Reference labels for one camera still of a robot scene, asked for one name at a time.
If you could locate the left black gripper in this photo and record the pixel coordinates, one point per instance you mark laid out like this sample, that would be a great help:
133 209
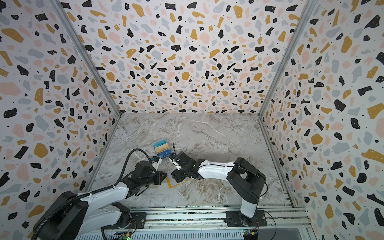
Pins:
160 174

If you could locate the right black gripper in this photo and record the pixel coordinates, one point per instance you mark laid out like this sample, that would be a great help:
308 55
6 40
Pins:
181 165

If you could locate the yellow leather card holder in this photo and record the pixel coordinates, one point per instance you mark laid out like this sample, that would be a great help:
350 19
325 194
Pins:
172 182

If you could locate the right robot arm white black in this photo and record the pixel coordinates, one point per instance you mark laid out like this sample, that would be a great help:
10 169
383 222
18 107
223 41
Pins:
247 181

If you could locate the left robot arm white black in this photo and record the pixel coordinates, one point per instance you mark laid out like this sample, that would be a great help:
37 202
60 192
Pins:
72 215

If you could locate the blue VIP card in stand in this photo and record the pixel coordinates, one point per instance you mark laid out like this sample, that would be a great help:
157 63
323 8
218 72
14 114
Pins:
164 154

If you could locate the gold card in stand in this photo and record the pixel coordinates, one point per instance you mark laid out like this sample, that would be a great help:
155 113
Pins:
162 148

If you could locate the teal VIP card in stand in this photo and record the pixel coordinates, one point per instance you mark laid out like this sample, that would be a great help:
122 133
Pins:
160 143

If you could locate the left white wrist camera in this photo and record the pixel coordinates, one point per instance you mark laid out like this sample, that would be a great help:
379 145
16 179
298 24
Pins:
156 161

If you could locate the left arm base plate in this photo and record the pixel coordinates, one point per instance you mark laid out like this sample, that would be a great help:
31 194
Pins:
131 221

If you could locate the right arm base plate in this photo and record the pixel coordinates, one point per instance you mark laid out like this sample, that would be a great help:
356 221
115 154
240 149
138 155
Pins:
237 219

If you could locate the white perforated cable duct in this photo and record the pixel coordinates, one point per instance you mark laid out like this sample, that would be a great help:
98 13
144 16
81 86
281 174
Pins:
179 235

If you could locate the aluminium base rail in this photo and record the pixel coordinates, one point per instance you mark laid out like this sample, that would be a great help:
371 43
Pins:
278 217

